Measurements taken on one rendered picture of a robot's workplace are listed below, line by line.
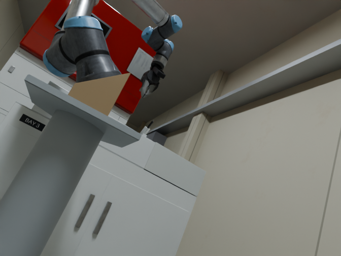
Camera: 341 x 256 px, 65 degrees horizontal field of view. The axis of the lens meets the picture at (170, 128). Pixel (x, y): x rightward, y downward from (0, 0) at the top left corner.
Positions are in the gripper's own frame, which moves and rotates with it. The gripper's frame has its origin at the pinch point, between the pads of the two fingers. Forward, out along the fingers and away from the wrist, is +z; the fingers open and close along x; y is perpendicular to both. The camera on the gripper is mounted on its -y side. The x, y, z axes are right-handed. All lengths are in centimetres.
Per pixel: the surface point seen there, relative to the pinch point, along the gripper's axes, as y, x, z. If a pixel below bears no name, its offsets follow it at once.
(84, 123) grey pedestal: -44, 26, 37
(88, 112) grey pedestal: -52, 27, 35
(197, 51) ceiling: 212, -113, -208
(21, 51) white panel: 58, 63, -4
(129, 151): -4.2, -4.3, 29.7
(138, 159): -4.2, -10.4, 30.9
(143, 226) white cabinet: -5, -27, 58
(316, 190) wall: -6, -148, -11
